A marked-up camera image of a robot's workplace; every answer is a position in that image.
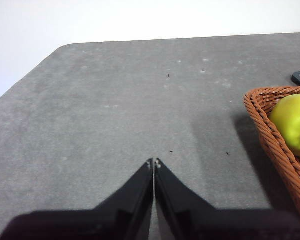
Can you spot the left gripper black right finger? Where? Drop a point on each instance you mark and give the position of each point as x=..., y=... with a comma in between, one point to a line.
x=215, y=225

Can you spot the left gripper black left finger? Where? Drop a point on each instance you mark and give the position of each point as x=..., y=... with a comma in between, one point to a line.
x=102, y=222

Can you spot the brown wicker basket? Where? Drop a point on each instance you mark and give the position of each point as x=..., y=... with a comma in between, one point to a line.
x=282, y=155

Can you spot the green apple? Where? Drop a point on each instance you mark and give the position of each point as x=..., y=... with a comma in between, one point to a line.
x=292, y=120

